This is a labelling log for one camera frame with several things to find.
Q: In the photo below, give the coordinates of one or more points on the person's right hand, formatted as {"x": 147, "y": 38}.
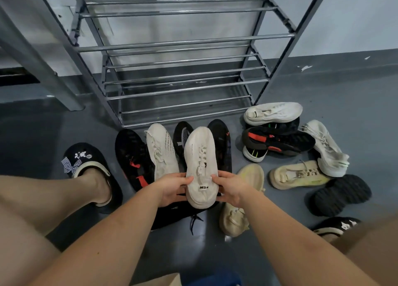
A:
{"x": 234, "y": 187}

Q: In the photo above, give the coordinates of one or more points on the person's left hand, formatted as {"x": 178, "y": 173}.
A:
{"x": 168, "y": 187}

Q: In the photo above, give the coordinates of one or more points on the person's left thumb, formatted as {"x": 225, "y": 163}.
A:
{"x": 184, "y": 180}

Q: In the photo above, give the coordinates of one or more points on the person's right thumb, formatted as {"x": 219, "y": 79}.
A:
{"x": 219, "y": 179}

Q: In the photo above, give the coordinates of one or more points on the plain white knit sneaker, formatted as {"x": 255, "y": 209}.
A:
{"x": 200, "y": 152}

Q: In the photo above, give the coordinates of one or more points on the person's right forearm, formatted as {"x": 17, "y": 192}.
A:
{"x": 289, "y": 242}

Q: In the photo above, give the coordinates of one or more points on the person's left forearm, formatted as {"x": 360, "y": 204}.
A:
{"x": 112, "y": 242}

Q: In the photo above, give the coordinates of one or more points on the black sneaker dark insole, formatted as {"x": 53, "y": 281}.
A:
{"x": 222, "y": 145}

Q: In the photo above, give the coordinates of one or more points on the black sneaker loose lace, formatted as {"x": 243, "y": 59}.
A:
{"x": 174, "y": 215}

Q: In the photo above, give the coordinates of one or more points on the white black-speckled knit sneaker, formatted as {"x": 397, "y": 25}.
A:
{"x": 161, "y": 149}

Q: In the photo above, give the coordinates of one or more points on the black sneaker white sole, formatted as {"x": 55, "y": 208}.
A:
{"x": 253, "y": 155}

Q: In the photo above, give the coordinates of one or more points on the cream yellow knit sneaker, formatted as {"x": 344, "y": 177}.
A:
{"x": 234, "y": 220}
{"x": 295, "y": 177}

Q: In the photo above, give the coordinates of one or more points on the black sneaker white stripe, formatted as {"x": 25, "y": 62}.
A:
{"x": 180, "y": 136}

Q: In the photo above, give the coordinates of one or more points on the black mesh sneaker red accents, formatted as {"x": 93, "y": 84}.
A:
{"x": 132, "y": 158}

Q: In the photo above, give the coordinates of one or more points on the black sneaker red stripe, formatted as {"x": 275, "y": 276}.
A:
{"x": 279, "y": 141}

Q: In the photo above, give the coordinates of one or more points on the white sneaker thick sole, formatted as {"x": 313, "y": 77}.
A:
{"x": 273, "y": 112}

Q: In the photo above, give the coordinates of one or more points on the black sneaker green accent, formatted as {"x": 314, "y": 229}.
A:
{"x": 287, "y": 124}

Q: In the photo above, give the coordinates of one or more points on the black slipper with checked bow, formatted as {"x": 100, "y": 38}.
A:
{"x": 84, "y": 153}

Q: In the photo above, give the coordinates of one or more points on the white sneaker green heel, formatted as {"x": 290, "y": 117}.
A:
{"x": 329, "y": 152}

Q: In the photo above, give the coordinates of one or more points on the black chunky-sole shoe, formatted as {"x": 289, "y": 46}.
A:
{"x": 340, "y": 194}

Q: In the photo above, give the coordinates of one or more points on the black slipper white charm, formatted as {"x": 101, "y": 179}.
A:
{"x": 337, "y": 226}

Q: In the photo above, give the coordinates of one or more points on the grey metal shoe rack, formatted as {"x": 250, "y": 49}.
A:
{"x": 174, "y": 42}

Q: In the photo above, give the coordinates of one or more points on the person's left leg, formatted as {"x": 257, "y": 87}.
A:
{"x": 34, "y": 201}

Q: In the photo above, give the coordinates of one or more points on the person's leg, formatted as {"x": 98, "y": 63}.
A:
{"x": 373, "y": 242}
{"x": 34, "y": 201}

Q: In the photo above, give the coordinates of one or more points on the person's right leg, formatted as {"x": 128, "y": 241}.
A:
{"x": 373, "y": 242}

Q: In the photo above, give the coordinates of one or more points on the grey metal post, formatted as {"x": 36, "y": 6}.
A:
{"x": 37, "y": 65}

